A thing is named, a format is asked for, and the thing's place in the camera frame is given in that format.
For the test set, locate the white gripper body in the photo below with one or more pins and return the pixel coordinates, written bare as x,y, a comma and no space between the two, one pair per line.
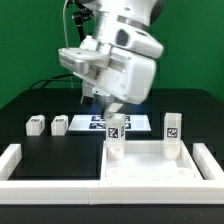
123,74

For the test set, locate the white U-shaped obstacle fence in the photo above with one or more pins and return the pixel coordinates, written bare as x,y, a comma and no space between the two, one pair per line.
209,190

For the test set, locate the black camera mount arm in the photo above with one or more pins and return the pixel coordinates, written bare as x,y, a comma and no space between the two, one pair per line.
80,17

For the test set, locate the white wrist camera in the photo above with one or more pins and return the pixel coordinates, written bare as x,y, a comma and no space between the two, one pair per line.
139,42

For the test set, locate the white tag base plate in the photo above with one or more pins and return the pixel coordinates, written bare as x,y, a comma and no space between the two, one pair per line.
97,123

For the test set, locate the white square table top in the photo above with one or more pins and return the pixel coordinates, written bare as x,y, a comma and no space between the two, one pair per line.
144,160

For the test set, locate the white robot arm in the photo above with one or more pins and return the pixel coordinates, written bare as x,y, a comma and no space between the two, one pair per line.
113,15

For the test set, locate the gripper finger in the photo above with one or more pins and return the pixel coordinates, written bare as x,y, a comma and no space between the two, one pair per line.
87,94
112,109

